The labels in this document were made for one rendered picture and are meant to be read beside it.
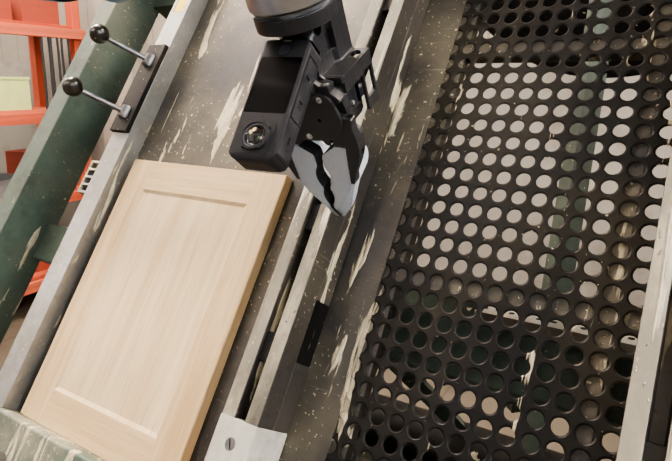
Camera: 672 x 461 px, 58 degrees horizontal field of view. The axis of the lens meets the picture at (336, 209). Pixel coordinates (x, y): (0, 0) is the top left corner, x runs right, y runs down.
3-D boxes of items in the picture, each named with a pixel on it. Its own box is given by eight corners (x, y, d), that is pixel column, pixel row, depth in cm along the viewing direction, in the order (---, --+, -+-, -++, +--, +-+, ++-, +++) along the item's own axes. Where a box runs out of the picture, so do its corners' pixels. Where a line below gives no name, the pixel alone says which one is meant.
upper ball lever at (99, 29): (149, 74, 124) (84, 40, 119) (156, 58, 125) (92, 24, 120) (153, 68, 121) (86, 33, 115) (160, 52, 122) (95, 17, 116)
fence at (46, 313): (7, 402, 109) (-14, 399, 106) (204, -24, 135) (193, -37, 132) (22, 411, 106) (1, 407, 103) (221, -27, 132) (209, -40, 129)
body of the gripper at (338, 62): (383, 104, 59) (358, -21, 52) (346, 152, 54) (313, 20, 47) (316, 102, 63) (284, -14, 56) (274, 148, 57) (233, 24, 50)
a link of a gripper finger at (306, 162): (360, 187, 65) (341, 111, 60) (336, 221, 61) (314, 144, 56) (334, 185, 67) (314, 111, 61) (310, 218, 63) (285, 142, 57)
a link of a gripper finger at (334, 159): (386, 189, 64) (370, 112, 58) (364, 225, 60) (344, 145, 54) (360, 187, 65) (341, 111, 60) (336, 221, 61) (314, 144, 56)
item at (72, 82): (125, 125, 121) (57, 92, 115) (132, 109, 122) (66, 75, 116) (128, 121, 118) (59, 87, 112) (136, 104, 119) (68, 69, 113)
